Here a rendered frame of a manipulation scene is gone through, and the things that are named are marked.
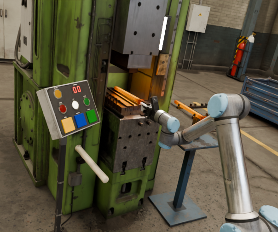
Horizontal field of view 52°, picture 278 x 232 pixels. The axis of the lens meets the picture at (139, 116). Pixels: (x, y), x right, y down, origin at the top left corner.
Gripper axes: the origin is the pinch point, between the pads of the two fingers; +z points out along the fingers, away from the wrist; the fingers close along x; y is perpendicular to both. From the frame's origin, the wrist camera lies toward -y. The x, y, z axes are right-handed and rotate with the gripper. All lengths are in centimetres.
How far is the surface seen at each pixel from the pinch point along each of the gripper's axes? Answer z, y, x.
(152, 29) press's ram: 8, -50, 3
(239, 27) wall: 477, -44, 713
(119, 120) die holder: 2.5, 14.0, -15.8
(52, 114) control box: -15, -2, -71
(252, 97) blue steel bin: 145, 66, 374
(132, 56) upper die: 7.9, -30.4, -9.4
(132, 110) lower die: 7.3, 9.6, -2.2
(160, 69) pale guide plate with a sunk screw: 19.8, -18.6, 27.5
